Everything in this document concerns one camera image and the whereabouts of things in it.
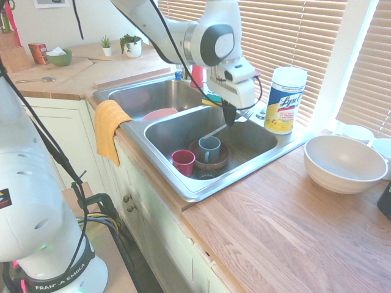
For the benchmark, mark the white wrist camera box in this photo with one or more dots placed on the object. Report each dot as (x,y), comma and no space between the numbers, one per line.
(241,72)

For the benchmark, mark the wooden knife block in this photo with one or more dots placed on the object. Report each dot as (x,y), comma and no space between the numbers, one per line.
(12,56)

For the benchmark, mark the grey mug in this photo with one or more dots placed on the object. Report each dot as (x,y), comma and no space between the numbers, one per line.
(210,152)

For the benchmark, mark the silver metal spoon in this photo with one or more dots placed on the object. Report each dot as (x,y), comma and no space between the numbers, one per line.
(46,79)

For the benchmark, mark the wide wooden window blind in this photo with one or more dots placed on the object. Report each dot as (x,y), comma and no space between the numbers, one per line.
(290,36)

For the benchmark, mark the black stand pole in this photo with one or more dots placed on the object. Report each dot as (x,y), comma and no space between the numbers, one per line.
(46,140)

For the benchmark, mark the brown wooden bowl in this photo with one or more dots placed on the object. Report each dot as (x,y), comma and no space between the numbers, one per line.
(210,165)

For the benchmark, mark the stainless steel double sink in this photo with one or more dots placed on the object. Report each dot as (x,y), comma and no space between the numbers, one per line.
(171,131)

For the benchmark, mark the black appliance edge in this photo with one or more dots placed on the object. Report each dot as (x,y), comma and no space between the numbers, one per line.
(385,201)

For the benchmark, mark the large cream bowl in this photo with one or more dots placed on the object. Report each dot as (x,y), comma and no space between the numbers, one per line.
(345,164)

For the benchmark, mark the chrome faucet base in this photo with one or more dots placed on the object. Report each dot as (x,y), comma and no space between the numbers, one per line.
(261,115)

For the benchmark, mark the pink plate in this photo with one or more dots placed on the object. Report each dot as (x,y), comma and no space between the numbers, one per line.
(157,115)

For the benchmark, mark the small blue object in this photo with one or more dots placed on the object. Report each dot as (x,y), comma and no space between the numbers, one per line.
(178,75)

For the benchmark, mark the white crumpled tissue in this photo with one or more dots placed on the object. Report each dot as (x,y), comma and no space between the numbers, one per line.
(56,52)

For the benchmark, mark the cream kitchen cabinet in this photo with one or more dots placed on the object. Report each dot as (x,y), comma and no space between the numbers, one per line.
(146,207)

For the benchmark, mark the green bowl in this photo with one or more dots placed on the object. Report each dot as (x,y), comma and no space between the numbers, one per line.
(61,59)

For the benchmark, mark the orange cardboard box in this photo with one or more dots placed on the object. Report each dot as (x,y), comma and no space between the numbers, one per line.
(37,53)

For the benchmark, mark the Lysol wipes canister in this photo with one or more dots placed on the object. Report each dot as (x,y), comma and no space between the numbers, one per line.
(285,100)

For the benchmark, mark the white picture frame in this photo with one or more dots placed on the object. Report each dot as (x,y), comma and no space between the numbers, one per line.
(50,3)

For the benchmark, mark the yellow green sponge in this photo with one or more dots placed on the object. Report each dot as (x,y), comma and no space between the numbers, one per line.
(210,101)

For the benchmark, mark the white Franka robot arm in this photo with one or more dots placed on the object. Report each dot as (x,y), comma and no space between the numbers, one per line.
(220,18)

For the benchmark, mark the small spiky potted plant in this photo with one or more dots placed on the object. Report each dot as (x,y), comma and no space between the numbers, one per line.
(107,49)

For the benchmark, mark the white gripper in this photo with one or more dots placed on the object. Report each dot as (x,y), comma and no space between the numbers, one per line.
(241,94)

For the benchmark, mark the small white bowl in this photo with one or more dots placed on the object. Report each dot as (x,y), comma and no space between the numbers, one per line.
(382,149)
(357,132)

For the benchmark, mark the red cup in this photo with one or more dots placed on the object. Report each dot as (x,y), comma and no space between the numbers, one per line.
(183,163)

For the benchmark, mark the orange dish cloth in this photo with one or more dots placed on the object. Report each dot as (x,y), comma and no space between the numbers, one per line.
(107,128)

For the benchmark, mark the narrow wooden window blind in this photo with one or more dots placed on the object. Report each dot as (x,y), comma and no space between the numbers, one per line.
(369,76)

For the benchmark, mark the red soap bottle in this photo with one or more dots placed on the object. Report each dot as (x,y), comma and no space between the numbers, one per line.
(197,76)

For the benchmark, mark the black sink drain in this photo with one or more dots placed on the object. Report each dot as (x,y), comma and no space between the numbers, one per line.
(207,174)

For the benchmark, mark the trailing plant in white pot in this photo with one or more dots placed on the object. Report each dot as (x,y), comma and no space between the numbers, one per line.
(133,49)

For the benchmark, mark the green metal clamp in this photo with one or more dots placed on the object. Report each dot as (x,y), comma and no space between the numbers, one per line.
(104,200)

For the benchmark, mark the round metal cabinet knob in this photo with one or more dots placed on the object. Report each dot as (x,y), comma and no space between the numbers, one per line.
(131,208)
(126,199)

